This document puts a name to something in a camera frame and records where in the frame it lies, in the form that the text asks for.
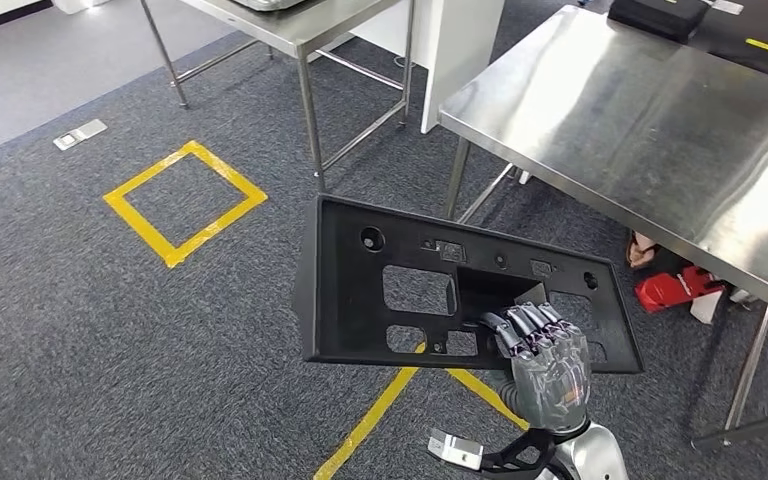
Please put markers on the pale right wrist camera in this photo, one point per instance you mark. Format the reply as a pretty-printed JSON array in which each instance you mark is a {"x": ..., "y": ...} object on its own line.
[{"x": 455, "y": 450}]

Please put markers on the white cabinet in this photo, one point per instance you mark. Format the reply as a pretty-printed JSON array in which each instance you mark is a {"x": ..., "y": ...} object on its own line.
[{"x": 457, "y": 53}]

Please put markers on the metal floor outlet plate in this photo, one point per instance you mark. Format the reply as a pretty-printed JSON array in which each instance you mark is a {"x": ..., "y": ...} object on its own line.
[{"x": 79, "y": 135}]

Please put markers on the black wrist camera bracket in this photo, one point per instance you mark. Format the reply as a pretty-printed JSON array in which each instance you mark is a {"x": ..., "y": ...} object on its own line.
[{"x": 516, "y": 450}]

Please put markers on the stainless steel table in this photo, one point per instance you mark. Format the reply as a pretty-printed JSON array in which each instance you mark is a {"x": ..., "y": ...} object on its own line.
[{"x": 304, "y": 26}]

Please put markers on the black carrying case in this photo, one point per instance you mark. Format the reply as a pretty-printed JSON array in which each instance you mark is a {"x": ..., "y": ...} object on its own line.
[{"x": 656, "y": 16}]

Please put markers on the black plastic mounting plate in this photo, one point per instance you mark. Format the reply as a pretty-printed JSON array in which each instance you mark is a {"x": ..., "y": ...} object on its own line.
[{"x": 344, "y": 298}]

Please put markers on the red plastic object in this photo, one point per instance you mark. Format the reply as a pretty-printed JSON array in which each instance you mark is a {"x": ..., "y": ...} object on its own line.
[{"x": 669, "y": 291}]

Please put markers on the stainless steel workbench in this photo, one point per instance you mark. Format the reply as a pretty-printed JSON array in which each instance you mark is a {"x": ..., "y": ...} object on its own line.
[{"x": 622, "y": 132}]

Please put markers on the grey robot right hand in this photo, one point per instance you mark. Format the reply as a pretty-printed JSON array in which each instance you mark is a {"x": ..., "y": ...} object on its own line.
[{"x": 553, "y": 384}]

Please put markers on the metal tray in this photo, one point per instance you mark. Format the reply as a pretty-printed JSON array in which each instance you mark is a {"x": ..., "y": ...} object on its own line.
[{"x": 268, "y": 4}]

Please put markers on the yellow floor tape square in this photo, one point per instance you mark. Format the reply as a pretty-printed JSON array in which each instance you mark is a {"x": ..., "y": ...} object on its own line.
[
  {"x": 172, "y": 257},
  {"x": 371, "y": 417}
]

